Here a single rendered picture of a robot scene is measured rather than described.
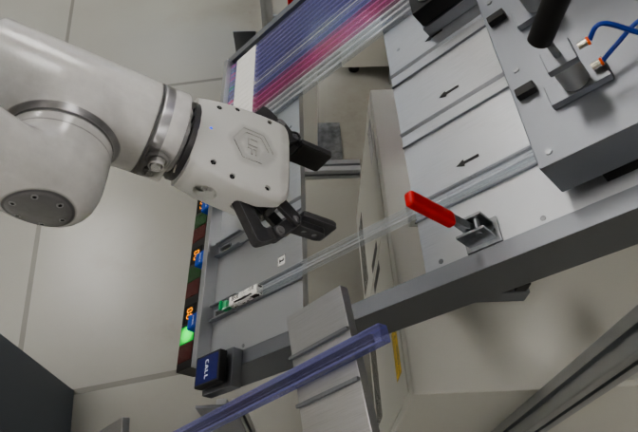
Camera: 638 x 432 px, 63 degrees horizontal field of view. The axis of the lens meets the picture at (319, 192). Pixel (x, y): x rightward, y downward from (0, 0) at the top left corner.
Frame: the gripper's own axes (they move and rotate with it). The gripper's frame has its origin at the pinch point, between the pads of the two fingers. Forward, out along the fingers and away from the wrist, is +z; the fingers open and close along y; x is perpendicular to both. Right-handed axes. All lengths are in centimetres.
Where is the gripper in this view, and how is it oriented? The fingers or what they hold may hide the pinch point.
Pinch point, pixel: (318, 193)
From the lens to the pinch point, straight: 54.8
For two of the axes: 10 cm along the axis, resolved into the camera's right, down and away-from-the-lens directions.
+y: -0.4, -8.0, 6.0
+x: -5.6, 5.1, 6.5
